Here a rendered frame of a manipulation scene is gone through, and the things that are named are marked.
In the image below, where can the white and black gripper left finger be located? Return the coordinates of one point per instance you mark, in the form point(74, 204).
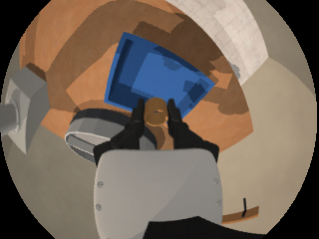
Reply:
point(129, 138)

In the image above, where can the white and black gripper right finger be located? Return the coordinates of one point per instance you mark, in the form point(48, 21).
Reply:
point(181, 133)

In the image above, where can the bronze bushing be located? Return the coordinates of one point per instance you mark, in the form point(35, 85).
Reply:
point(155, 105)

